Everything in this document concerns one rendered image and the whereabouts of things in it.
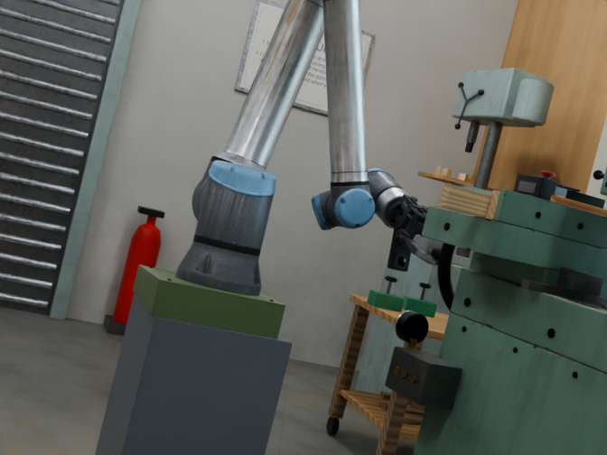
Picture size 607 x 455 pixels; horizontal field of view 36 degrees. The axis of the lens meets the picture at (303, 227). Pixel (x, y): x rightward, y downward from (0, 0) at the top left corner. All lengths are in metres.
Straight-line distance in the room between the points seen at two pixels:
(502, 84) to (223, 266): 2.38
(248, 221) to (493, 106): 2.31
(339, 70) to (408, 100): 2.81
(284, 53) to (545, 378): 1.03
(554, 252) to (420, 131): 3.31
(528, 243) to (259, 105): 0.83
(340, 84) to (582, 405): 0.95
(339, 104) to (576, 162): 2.35
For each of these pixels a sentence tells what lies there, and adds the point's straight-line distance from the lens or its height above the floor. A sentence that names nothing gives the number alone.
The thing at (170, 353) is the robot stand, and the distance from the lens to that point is 1.95.
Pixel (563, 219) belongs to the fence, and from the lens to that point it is 1.70.
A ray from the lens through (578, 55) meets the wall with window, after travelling 4.60.
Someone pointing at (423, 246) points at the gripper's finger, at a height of 0.81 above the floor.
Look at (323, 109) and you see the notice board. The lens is 4.75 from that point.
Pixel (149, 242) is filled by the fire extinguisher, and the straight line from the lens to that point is 4.43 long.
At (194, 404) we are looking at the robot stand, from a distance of 1.99.
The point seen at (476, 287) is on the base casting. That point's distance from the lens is 1.80.
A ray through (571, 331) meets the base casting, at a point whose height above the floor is 0.75.
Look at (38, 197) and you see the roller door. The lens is 4.50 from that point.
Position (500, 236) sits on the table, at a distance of 1.62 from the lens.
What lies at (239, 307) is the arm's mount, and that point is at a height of 0.60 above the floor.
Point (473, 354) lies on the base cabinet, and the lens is 1.78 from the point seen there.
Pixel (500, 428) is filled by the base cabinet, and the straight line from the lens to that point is 1.70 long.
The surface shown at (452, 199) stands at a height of 0.92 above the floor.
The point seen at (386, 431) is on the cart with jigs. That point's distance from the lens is 3.12.
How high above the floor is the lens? 0.88
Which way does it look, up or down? 2 degrees down
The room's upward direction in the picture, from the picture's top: 14 degrees clockwise
